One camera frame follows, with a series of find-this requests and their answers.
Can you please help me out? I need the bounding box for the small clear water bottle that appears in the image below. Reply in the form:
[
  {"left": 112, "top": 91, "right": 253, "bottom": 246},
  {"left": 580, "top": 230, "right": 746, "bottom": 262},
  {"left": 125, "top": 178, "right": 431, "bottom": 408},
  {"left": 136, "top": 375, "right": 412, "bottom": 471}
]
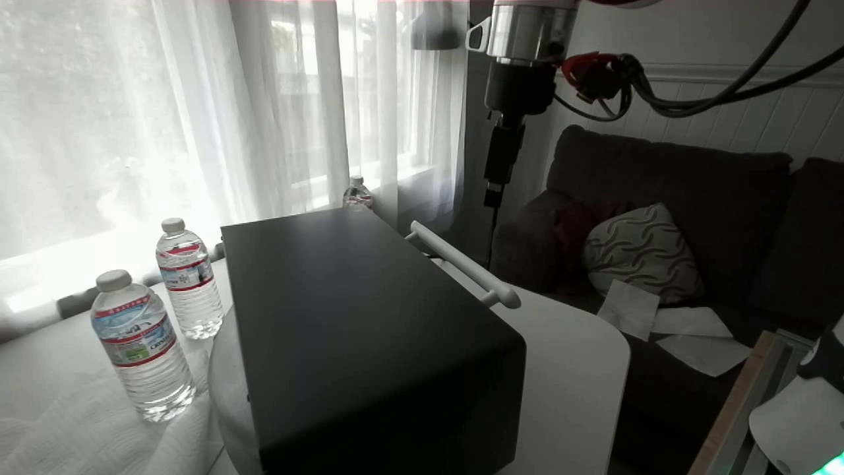
[{"left": 342, "top": 175, "right": 375, "bottom": 211}]

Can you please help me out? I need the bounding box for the black toaster oven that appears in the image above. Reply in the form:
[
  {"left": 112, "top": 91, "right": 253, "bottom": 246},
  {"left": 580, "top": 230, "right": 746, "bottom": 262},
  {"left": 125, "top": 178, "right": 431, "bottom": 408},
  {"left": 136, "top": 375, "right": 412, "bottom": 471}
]
[{"left": 220, "top": 206, "right": 528, "bottom": 475}]

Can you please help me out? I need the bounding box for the large clear water bottle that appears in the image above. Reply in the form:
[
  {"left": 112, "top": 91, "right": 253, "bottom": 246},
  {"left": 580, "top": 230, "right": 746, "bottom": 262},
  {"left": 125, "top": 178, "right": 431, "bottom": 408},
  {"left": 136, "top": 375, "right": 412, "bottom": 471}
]
[{"left": 90, "top": 269, "right": 197, "bottom": 424}]

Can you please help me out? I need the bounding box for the dark lamp shade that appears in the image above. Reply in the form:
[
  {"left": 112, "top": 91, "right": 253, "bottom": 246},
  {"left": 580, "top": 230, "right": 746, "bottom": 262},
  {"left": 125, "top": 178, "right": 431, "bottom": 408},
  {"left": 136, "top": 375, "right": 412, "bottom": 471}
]
[{"left": 411, "top": 0, "right": 463, "bottom": 51}]

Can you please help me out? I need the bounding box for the dark red cushion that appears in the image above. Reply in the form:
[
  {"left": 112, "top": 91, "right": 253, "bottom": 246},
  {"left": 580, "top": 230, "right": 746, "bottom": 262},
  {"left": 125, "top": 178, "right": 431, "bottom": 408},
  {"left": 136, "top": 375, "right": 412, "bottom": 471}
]
[{"left": 550, "top": 199, "right": 628, "bottom": 294}]

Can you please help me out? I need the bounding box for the patterned grey pillow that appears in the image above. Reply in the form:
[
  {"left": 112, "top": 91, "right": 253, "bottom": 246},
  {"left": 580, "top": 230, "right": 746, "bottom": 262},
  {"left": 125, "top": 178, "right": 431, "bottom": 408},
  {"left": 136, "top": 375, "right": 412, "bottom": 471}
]
[{"left": 583, "top": 203, "right": 706, "bottom": 306}]

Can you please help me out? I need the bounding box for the dark grey sofa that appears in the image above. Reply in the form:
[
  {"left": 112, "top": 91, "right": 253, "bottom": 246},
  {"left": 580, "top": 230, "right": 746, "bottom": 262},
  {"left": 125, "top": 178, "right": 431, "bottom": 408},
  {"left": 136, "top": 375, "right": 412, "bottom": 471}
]
[{"left": 491, "top": 125, "right": 844, "bottom": 475}]

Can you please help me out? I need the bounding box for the white paper sheet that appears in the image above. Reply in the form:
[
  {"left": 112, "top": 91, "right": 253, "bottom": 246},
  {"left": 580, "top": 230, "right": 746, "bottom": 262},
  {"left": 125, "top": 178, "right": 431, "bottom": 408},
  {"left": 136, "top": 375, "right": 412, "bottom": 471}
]
[
  {"left": 596, "top": 278, "right": 661, "bottom": 342},
  {"left": 655, "top": 334, "right": 753, "bottom": 379},
  {"left": 649, "top": 306, "right": 734, "bottom": 339}
]

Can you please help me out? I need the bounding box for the white sheer curtain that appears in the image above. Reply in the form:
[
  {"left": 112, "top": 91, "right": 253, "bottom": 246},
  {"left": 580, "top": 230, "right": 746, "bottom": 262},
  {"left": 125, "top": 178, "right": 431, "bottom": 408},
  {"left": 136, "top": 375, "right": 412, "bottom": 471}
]
[{"left": 0, "top": 0, "right": 470, "bottom": 265}]

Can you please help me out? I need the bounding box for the white textured cloth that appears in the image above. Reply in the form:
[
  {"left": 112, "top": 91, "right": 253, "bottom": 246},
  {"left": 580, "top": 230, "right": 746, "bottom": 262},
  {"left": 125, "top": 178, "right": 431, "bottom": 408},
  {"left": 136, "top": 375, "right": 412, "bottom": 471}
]
[{"left": 0, "top": 343, "right": 226, "bottom": 475}]

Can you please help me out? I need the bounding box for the white oven handle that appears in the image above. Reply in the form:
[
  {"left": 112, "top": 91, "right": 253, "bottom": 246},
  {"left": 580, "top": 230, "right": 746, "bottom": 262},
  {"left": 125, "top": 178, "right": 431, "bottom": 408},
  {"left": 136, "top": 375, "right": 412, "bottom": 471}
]
[{"left": 404, "top": 220, "right": 522, "bottom": 310}]

